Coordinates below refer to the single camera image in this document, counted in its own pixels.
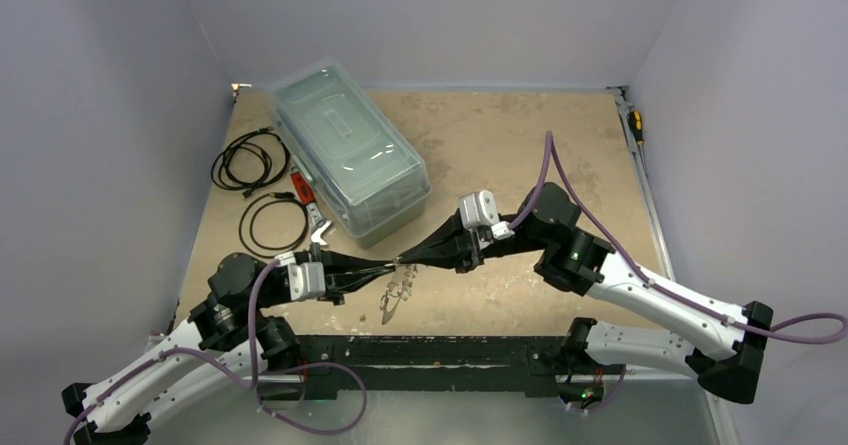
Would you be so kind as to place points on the clear plastic storage box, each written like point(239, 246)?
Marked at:
point(370, 177)

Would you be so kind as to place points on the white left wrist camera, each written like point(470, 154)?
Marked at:
point(305, 275)

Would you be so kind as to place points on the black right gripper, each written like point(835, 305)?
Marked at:
point(466, 246)

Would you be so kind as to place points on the red handled adjustable wrench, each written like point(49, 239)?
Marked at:
point(319, 224)

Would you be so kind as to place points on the metal key organizer plate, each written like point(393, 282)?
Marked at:
point(397, 291)

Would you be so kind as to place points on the yellow black screwdriver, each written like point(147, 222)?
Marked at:
point(635, 125)

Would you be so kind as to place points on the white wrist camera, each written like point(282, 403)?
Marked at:
point(479, 215)
point(305, 275)

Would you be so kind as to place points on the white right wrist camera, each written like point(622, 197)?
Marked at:
point(479, 215)

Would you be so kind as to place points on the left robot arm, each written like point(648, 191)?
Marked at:
point(226, 339)

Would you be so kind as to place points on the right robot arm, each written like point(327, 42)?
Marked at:
point(720, 345)

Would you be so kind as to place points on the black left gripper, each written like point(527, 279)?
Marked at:
point(339, 279)

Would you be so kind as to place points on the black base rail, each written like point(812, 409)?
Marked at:
point(535, 366)

